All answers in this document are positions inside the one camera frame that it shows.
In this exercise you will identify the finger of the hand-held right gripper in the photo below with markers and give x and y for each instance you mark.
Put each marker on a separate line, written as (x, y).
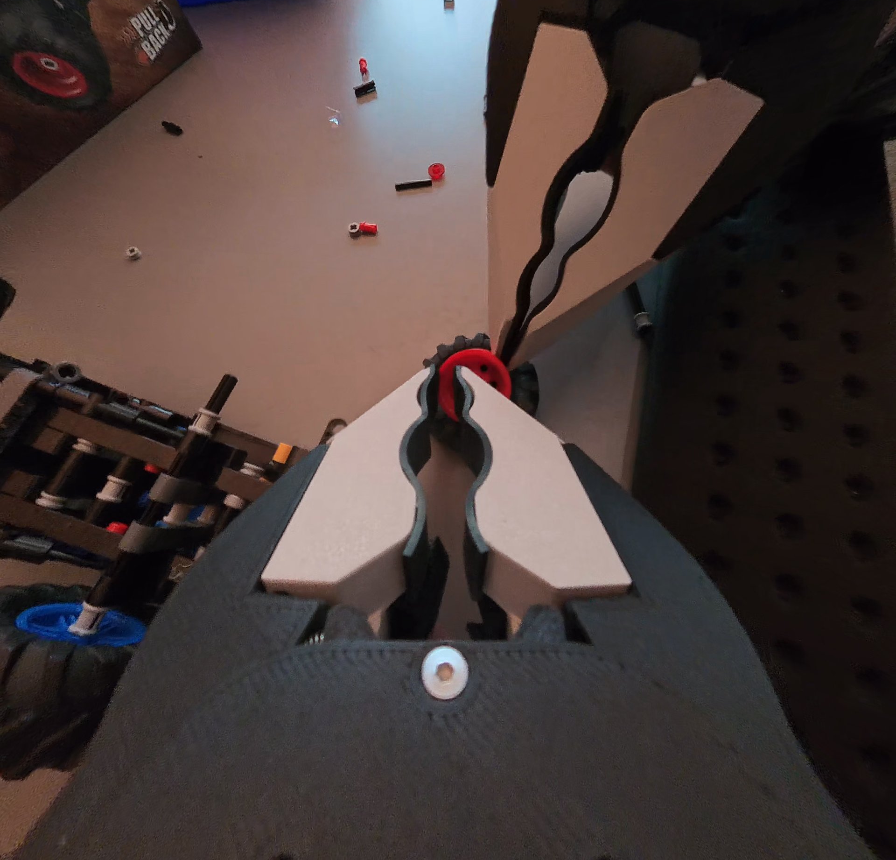
(672, 174)
(539, 117)

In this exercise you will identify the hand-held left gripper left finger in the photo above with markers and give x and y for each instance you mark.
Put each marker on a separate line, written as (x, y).
(350, 524)

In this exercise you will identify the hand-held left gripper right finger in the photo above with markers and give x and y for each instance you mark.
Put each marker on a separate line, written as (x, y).
(546, 524)

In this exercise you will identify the long black toy axle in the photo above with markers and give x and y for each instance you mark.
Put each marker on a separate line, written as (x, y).
(217, 394)

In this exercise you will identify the Lego monster truck model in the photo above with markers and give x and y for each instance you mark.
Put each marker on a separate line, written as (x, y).
(105, 454)

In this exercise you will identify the blue toy wheel rim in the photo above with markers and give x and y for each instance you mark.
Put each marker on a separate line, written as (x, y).
(42, 625)

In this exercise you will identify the grey desk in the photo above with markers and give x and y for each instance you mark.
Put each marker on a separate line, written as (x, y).
(245, 279)

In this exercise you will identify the black toy axle grey end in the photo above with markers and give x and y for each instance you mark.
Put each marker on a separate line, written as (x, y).
(640, 310)

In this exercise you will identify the short black toy connector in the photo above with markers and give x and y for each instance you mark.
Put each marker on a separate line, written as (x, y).
(364, 89)

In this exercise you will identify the small pale toy piece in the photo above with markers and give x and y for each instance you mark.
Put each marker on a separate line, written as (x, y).
(333, 116)

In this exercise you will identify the toy truck cardboard box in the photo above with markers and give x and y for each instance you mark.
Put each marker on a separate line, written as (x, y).
(154, 33)

